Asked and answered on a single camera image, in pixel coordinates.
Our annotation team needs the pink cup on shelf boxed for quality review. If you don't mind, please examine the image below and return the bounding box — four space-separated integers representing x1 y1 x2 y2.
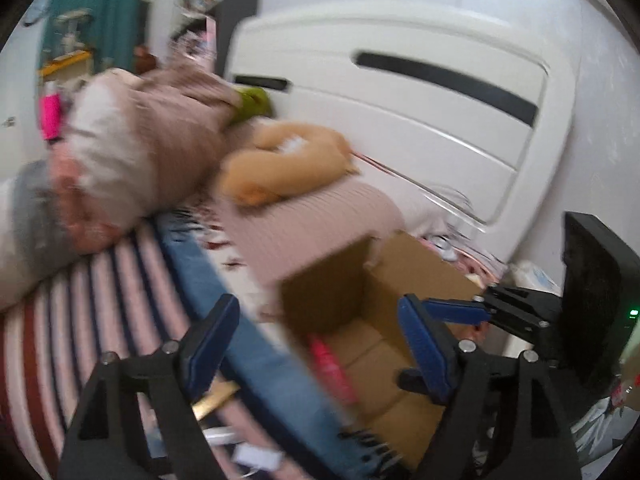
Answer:
40 91 62 142

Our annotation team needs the white bed headboard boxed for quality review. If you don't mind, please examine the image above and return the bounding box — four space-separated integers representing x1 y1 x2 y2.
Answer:
226 0 576 260

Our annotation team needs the crumpled white wrapper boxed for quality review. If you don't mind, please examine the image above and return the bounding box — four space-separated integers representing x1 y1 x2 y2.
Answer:
232 442 283 472

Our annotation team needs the rolled beige patchwork duvet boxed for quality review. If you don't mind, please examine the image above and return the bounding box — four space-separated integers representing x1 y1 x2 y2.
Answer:
1 58 242 308

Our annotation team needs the pink spray bottle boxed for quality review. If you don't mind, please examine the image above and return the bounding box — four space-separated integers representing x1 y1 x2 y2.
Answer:
308 335 359 406

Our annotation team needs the green plush toy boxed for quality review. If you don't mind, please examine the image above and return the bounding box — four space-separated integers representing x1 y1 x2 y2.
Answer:
230 87 273 126

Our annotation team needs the white small bottle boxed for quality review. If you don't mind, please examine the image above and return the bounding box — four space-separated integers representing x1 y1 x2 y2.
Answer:
203 427 243 446

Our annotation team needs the tan plush toy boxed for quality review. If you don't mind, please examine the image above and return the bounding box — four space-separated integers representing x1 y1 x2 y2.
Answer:
217 120 359 207

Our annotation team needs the yellow shelf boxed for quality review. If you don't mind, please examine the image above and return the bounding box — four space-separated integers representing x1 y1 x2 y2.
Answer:
38 50 93 86

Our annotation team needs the cardboard box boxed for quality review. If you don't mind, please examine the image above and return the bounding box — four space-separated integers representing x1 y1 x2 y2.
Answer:
280 232 481 469

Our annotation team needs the gold rectangular bar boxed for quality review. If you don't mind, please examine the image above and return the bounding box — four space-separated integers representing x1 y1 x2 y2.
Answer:
192 377 240 422

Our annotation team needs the striped plush blanket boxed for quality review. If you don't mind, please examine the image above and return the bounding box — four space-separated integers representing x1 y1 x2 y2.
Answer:
1 214 399 479

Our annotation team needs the pink ribbed pillow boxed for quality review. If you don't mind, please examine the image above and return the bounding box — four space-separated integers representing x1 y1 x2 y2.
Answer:
215 177 405 287

